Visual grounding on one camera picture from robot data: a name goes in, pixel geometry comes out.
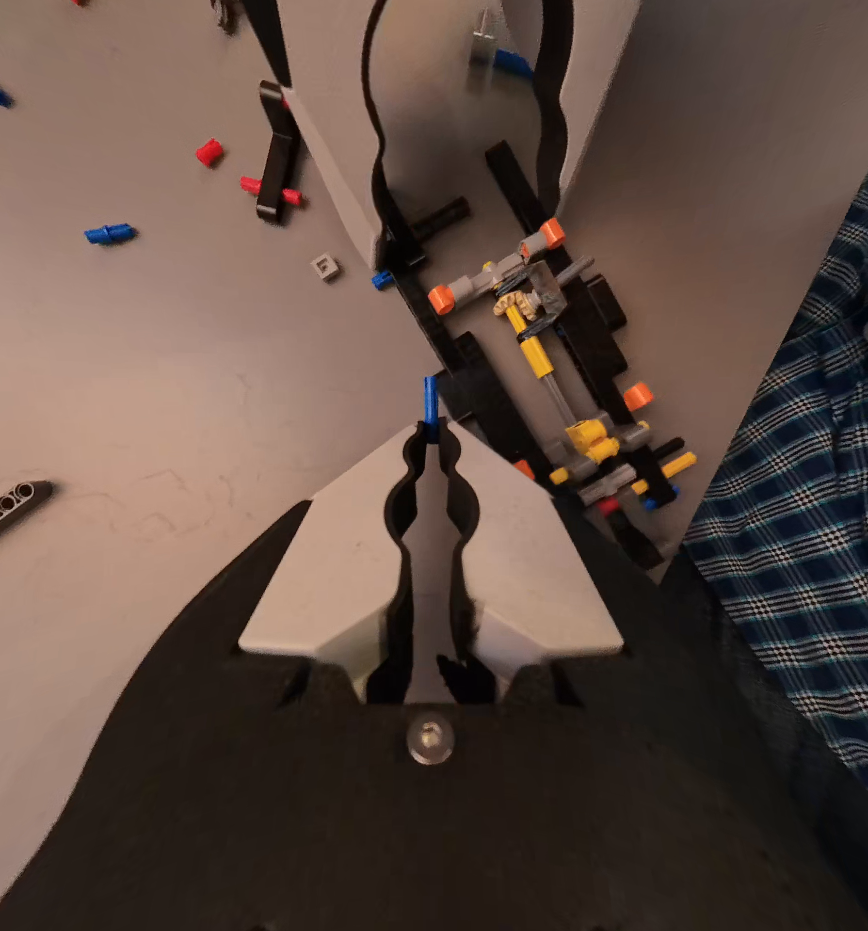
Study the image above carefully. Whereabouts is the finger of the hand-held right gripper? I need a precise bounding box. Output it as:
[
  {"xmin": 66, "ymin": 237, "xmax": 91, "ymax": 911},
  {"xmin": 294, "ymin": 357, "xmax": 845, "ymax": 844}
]
[
  {"xmin": 536, "ymin": 0, "xmax": 642, "ymax": 223},
  {"xmin": 274, "ymin": 0, "xmax": 428, "ymax": 272}
]

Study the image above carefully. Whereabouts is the grey lego beam with holes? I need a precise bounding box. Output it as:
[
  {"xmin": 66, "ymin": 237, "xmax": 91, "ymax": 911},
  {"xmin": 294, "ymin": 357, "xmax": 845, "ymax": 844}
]
[{"xmin": 0, "ymin": 480, "xmax": 54, "ymax": 560}]

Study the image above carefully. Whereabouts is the black bent lego liftarm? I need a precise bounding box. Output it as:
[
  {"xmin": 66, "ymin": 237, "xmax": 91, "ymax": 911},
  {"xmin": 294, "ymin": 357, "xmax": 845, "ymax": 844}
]
[{"xmin": 240, "ymin": 80, "xmax": 305, "ymax": 224}]

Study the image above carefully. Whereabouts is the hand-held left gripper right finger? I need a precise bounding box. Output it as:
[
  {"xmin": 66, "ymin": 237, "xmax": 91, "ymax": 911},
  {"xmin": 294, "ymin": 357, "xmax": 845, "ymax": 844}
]
[{"xmin": 434, "ymin": 416, "xmax": 626, "ymax": 705}]

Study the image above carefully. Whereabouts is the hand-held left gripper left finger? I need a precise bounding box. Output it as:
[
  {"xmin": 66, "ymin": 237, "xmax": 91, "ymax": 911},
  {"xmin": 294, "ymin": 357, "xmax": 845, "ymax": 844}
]
[{"xmin": 238, "ymin": 420, "xmax": 429, "ymax": 705}]

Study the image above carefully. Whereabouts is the person's plaid shirt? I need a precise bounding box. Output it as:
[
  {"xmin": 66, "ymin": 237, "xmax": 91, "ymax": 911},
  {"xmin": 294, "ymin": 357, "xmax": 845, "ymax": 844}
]
[{"xmin": 681, "ymin": 109, "xmax": 868, "ymax": 812}]

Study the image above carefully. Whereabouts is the black lego car chassis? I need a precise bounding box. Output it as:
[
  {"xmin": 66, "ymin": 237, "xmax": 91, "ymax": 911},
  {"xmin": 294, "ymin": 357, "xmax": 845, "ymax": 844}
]
[{"xmin": 372, "ymin": 140, "xmax": 699, "ymax": 572}]

